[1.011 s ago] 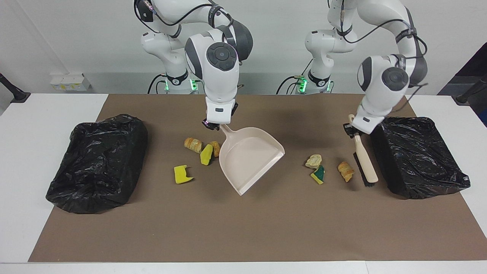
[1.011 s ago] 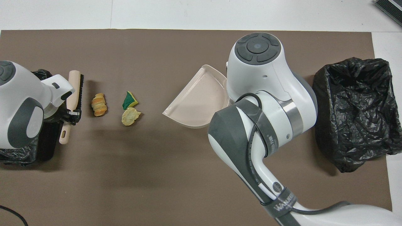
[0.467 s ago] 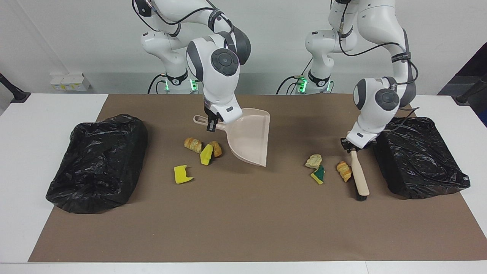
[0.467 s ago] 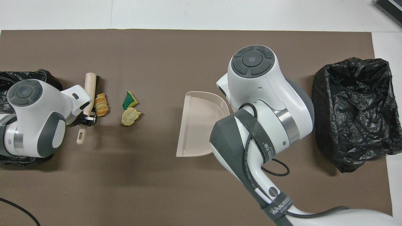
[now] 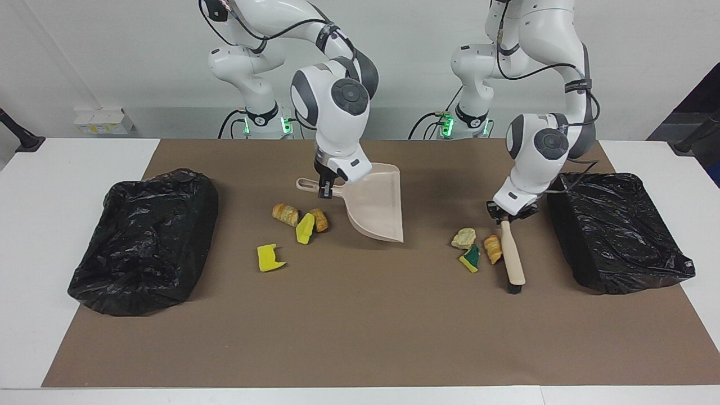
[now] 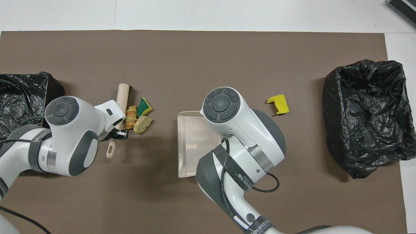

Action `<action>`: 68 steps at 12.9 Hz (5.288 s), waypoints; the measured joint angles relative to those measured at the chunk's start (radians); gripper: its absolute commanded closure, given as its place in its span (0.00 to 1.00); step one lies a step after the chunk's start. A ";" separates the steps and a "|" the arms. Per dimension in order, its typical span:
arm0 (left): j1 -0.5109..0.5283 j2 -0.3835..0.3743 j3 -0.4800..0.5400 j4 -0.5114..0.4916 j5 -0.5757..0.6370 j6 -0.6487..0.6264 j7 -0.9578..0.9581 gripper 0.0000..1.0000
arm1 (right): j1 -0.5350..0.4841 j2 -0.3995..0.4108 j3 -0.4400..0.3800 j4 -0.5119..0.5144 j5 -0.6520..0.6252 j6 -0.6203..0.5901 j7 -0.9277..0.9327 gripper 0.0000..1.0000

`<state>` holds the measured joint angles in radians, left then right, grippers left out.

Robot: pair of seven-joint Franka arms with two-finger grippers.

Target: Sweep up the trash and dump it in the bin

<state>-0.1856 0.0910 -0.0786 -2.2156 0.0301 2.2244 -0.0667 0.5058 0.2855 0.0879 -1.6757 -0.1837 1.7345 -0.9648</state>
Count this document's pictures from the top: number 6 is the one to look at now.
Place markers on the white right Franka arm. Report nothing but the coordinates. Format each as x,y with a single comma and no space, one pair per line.
240,130

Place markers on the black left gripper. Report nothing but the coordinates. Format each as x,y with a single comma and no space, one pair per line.
114,135

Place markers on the boxy black bag bin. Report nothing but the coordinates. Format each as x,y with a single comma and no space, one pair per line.
19,87

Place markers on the beige plastic dustpan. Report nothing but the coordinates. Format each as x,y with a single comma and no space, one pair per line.
191,143

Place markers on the crumpled black bag bin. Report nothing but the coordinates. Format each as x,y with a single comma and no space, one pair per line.
364,123

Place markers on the green yellow sponge chunk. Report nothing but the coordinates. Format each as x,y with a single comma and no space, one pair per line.
144,109

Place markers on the brown table mat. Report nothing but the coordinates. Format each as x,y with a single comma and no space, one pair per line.
162,65

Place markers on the beige hand brush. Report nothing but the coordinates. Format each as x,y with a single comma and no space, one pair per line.
123,94

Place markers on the yellow notched sponge piece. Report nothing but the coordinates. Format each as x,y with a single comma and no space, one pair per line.
281,104

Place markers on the dark ribbed device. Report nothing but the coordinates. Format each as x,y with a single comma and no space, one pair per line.
404,8

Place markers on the orange striped croissant piece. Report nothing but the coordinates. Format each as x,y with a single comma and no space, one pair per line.
131,118

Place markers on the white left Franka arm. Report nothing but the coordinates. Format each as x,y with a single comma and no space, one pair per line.
74,136

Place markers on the pale bread chunk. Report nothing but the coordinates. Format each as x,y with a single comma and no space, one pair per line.
143,124

